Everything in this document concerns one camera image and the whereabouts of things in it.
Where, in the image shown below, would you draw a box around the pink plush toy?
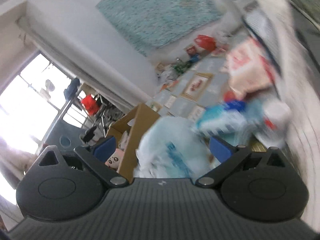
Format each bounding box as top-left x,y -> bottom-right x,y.
105,147 -> 126,173

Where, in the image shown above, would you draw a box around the pink wipes pack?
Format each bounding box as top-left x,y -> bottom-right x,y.
220,39 -> 276,99

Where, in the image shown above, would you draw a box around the red gift bag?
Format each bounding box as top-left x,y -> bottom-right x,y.
194,34 -> 217,52

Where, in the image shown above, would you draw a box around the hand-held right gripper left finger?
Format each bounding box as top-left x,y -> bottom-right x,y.
37,135 -> 129,188

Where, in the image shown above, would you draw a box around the blue white tissue pack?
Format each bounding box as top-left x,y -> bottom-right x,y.
195,99 -> 249,137

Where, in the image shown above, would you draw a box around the white strawberry print pack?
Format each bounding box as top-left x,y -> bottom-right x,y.
255,100 -> 292,148

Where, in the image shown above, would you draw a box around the grey pillow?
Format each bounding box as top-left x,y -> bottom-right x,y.
241,10 -> 284,77

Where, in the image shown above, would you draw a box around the green packet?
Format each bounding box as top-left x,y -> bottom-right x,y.
174,61 -> 193,73

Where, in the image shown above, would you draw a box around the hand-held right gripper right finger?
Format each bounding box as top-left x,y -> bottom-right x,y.
195,136 -> 286,188

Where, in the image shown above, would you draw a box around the fruit printed mat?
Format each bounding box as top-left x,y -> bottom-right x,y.
145,55 -> 268,153

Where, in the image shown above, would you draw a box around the brown cardboard box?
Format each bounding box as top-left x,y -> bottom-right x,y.
106,103 -> 161,183

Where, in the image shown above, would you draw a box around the pale blue plastic bag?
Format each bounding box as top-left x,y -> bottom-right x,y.
134,116 -> 222,179

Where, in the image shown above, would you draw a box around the white quilted blanket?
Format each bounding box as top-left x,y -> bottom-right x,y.
282,62 -> 320,172

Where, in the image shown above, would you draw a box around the crumpled white plastic bags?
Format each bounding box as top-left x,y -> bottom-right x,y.
156,64 -> 181,83

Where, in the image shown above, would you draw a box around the folded wheelchair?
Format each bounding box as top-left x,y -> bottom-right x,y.
82,94 -> 126,141

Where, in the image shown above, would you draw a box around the rolled white blanket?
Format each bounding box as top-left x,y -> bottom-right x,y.
250,0 -> 300,85

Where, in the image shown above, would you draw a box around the teal floral wall cloth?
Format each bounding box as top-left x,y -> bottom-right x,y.
96,0 -> 227,57

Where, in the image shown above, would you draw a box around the blue dotted blanket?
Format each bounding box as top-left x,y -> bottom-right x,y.
41,119 -> 106,153

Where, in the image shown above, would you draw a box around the blue garment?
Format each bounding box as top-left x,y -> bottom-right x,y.
64,78 -> 81,101

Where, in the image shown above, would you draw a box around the white standing fan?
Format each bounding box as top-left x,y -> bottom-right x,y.
40,79 -> 56,97

